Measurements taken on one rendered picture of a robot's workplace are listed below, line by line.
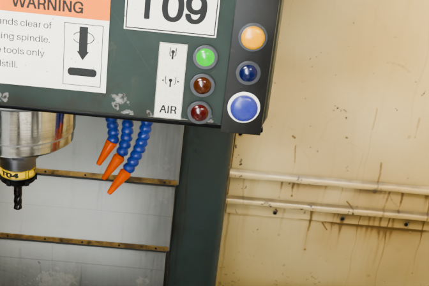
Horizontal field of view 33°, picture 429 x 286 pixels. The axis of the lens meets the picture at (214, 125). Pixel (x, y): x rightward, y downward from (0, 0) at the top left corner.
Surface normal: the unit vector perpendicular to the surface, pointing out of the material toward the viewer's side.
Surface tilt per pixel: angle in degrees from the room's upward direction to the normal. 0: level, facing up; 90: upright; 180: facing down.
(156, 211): 91
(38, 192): 89
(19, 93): 90
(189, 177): 90
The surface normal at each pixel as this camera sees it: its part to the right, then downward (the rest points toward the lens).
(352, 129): 0.01, 0.37
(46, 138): 0.66, 0.34
